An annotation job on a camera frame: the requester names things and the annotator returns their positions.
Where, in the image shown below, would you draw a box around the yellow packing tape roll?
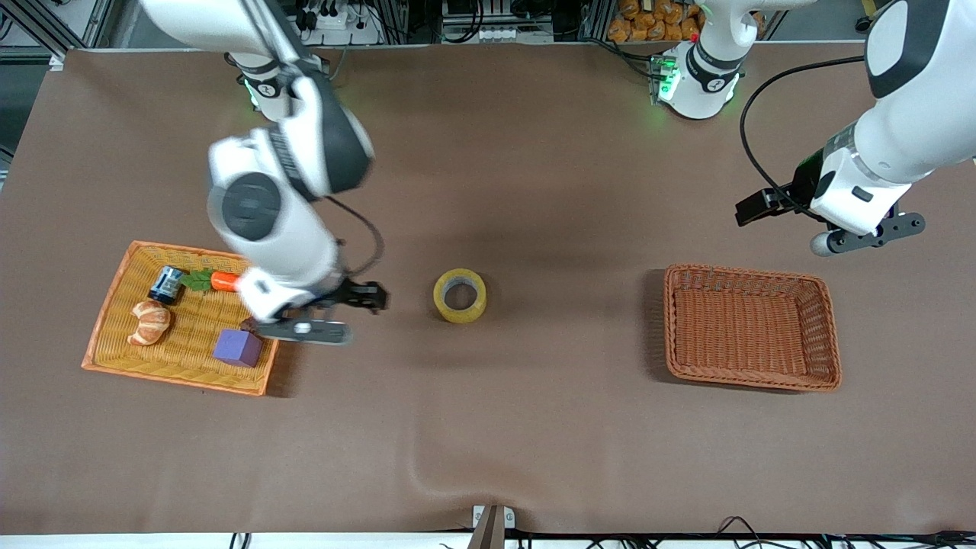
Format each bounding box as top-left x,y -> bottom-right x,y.
433,268 -> 488,324

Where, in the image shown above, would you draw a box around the purple cube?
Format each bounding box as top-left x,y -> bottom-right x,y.
212,328 -> 264,369

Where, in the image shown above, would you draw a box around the toy carrot with leaves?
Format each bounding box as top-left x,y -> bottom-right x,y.
181,268 -> 243,294

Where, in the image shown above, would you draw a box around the brown woven rectangular basket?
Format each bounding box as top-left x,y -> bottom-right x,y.
662,264 -> 843,393

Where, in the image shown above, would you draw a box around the orange woven flat tray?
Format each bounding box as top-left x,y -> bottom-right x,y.
82,241 -> 280,397

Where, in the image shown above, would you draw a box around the dark blue small can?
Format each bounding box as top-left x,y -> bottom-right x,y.
148,265 -> 186,306

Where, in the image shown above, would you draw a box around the toy croissant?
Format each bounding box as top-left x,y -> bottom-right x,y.
127,300 -> 173,347

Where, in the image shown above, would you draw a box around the brown table cover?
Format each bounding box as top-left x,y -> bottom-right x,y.
0,42 -> 976,535

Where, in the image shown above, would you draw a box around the bag of bread rolls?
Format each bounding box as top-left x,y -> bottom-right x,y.
608,0 -> 704,43

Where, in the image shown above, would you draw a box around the metal table clamp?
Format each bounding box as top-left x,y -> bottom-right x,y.
471,504 -> 516,549

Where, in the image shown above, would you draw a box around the white power strip with plugs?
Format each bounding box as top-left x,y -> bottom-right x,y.
299,0 -> 384,47

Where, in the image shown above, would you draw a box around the long white power strip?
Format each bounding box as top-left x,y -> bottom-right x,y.
441,25 -> 528,43

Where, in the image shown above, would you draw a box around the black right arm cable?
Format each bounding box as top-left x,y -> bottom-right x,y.
326,195 -> 386,280

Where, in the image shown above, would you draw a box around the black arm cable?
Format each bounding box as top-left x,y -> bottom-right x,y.
326,195 -> 386,280
740,55 -> 868,218

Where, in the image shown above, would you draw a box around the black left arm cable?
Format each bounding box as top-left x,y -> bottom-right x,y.
740,55 -> 868,218

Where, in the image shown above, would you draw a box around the black cable bundle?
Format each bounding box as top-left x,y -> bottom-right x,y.
713,516 -> 976,549

